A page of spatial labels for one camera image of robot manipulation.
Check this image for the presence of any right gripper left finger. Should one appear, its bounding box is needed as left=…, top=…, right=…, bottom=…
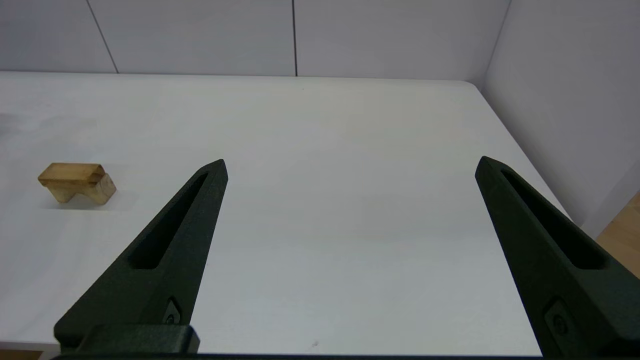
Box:
left=54, top=159, right=229, bottom=353

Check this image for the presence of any arched wooden building block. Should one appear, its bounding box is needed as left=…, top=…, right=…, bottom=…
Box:
left=49, top=171, right=117, bottom=205

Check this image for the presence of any rectangular wooden building block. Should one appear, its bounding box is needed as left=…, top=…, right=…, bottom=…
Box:
left=37, top=162, right=107, bottom=189

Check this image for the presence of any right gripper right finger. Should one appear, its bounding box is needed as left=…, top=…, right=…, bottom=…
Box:
left=475, top=156, right=640, bottom=356

